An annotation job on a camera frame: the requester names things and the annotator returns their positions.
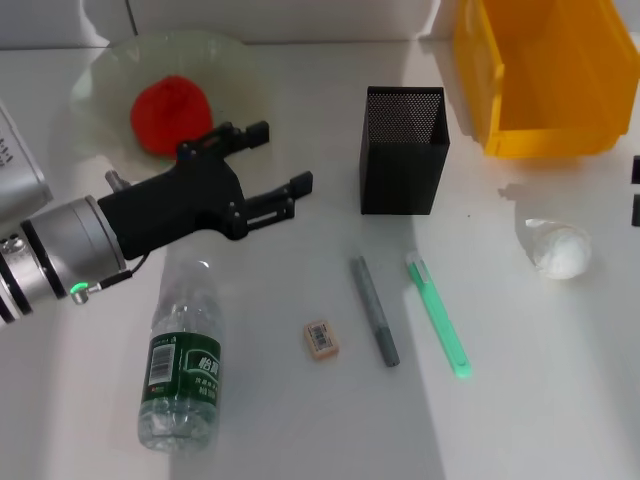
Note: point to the white paper ball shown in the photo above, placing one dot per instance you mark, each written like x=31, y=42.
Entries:
x=562, y=252

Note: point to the green glass fruit plate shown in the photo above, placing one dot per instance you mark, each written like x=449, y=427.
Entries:
x=235, y=85

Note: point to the beige eraser with barcode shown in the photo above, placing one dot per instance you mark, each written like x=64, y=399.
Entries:
x=322, y=341

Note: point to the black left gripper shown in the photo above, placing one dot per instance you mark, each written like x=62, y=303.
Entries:
x=185, y=205

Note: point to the clear green-label water bottle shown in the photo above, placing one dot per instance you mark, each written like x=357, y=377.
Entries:
x=180, y=370

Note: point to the black mesh pen holder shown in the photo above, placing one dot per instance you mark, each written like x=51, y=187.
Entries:
x=400, y=170

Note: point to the yellow plastic storage bin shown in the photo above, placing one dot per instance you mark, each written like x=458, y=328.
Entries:
x=560, y=75

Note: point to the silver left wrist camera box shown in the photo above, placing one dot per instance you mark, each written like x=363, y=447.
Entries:
x=17, y=170

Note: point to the grey marker pen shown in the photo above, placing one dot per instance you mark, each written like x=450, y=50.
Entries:
x=372, y=310

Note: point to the green translucent pen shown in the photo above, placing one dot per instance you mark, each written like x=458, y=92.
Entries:
x=435, y=310

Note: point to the red-orange orange fruit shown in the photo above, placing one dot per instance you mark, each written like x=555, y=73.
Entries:
x=170, y=110

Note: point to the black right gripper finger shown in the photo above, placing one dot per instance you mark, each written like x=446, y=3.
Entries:
x=636, y=170
x=636, y=210

